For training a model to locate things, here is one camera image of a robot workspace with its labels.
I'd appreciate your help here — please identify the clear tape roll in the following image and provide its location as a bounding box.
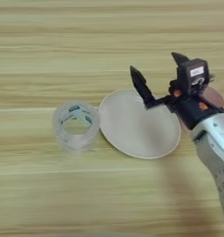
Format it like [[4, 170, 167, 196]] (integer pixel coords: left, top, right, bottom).
[[52, 101, 102, 153]]

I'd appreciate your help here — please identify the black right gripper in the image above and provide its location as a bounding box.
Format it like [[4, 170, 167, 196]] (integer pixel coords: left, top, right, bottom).
[[130, 52, 224, 131]]

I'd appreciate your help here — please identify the small black white-label box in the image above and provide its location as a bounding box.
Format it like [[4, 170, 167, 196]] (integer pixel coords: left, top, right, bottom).
[[177, 57, 211, 96]]

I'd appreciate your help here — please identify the pink cup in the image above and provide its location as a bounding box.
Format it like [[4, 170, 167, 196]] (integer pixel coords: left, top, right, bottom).
[[199, 85, 224, 109]]

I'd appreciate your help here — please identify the round white plate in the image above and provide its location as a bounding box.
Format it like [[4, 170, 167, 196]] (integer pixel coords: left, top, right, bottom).
[[97, 88, 182, 161]]

